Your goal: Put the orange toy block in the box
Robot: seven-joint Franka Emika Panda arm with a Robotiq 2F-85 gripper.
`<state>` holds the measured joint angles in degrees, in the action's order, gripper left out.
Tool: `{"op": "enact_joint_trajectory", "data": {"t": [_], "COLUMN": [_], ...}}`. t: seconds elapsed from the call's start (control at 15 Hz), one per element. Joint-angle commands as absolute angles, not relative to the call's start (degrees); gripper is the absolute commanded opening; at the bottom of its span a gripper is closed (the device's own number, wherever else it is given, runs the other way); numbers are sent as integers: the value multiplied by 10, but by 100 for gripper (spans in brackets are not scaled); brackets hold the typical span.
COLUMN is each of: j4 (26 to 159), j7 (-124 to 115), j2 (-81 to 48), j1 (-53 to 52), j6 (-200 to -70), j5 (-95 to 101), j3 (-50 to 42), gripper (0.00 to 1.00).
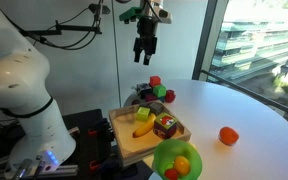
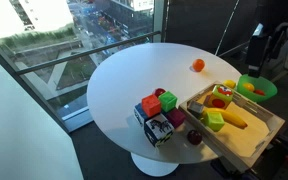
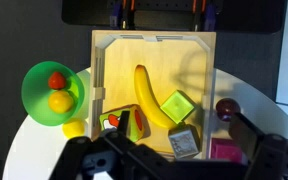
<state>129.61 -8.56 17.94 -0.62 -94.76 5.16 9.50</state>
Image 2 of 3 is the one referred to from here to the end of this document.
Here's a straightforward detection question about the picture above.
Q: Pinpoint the orange toy block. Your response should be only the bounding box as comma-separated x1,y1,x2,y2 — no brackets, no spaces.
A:
142,95,161,117

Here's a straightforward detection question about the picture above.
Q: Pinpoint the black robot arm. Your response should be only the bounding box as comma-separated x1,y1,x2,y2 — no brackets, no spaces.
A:
245,22,288,78

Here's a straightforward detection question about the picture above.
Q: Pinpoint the green toy block on table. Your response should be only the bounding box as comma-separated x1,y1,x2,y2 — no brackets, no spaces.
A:
158,91,177,112

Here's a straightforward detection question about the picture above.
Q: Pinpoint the magenta toy block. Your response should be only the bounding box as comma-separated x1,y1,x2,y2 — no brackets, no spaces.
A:
165,108,186,128

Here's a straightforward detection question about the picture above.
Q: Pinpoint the grey toy block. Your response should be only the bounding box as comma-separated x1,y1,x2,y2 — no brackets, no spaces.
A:
187,101,204,118

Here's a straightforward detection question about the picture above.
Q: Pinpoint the green toy block in box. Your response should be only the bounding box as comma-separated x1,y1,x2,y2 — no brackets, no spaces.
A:
204,112,225,132

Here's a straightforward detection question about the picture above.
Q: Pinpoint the colourful fabric cube in box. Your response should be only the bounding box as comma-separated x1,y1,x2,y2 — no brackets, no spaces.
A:
207,84,234,109

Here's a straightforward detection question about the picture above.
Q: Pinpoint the wooden tray box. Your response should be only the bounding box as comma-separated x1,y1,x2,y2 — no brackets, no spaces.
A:
179,82,285,172

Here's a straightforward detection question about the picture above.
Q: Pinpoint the white round table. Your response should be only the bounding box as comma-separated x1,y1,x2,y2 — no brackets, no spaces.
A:
87,43,240,177

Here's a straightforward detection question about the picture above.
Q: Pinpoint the red apple behind blocks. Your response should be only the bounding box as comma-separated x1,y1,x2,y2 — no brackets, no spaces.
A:
153,88,166,97

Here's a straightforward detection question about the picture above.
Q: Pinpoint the blue fabric cube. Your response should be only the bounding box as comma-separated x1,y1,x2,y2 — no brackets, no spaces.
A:
133,103,148,126

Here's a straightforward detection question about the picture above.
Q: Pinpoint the zebra print fabric cube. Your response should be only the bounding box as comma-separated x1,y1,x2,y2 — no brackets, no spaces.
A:
144,114,174,147

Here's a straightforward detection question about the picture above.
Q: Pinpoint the metal window railing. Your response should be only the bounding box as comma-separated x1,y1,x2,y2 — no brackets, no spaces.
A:
16,31,161,75

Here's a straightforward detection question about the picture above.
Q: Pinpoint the orange fruit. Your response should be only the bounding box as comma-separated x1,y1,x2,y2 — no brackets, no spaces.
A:
192,59,205,72

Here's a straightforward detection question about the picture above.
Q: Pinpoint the dark red plum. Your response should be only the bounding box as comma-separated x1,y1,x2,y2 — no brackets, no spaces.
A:
187,130,202,145

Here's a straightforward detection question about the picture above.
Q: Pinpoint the yellow lemon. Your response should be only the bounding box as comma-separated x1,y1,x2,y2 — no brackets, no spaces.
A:
223,80,236,89

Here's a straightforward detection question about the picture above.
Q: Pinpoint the yellow banana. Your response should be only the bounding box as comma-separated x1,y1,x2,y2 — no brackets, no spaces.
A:
202,108,248,129

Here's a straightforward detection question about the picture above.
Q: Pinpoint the yellow fruit in bowl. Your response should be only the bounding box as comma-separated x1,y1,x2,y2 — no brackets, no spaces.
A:
243,83,255,92

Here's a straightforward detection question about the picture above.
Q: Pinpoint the green bowl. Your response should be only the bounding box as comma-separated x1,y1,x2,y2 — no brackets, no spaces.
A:
237,74,278,102

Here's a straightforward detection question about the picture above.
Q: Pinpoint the red fruit in bowl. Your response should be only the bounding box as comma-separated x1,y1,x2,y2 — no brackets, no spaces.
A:
253,89,265,96

